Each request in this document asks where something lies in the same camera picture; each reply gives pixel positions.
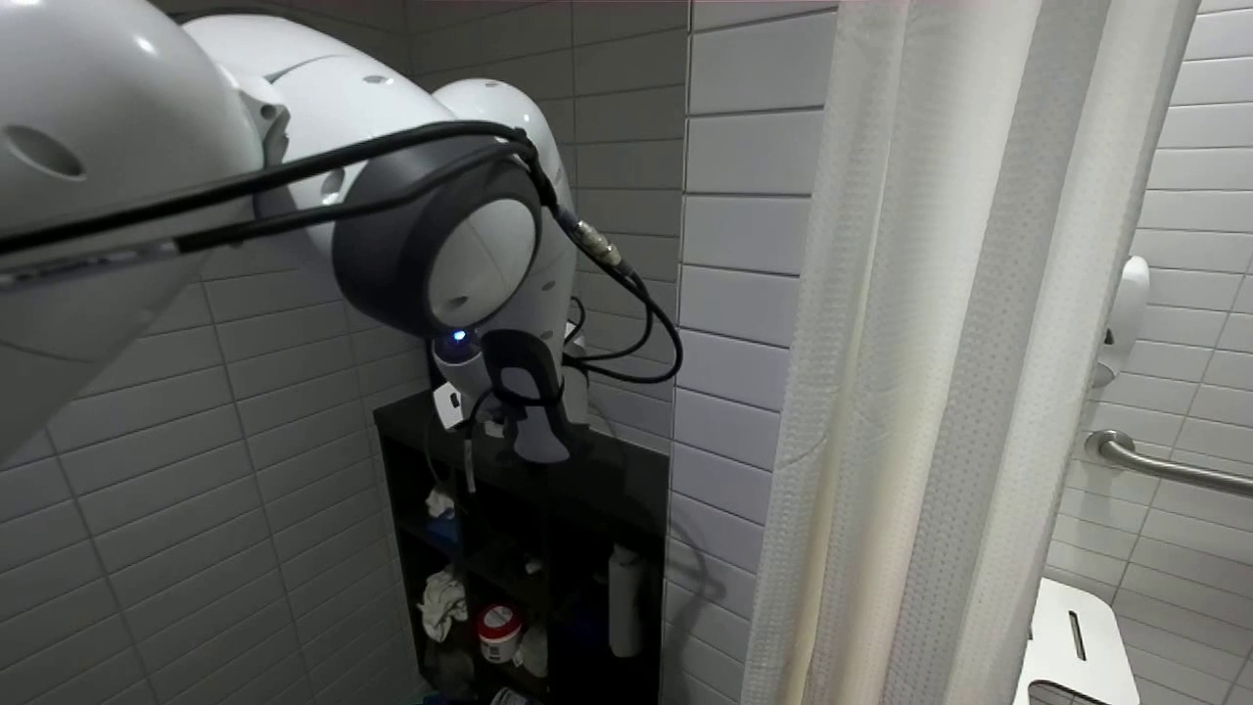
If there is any plain white bottle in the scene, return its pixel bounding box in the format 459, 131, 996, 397
601, 545, 648, 661

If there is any black cubby shelf unit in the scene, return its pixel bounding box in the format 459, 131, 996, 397
372, 389, 678, 705

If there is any crumpled white cloth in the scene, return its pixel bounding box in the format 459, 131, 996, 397
412, 566, 470, 646
419, 483, 463, 525

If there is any white shower curtain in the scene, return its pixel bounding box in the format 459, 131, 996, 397
741, 0, 1204, 705

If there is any red and white container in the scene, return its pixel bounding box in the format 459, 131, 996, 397
475, 603, 526, 670

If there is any metal grab bar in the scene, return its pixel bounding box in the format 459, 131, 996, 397
1084, 427, 1253, 502

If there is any white shower seat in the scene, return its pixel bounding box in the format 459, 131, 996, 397
1013, 575, 1142, 705

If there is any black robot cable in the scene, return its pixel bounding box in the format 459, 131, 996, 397
0, 118, 715, 619

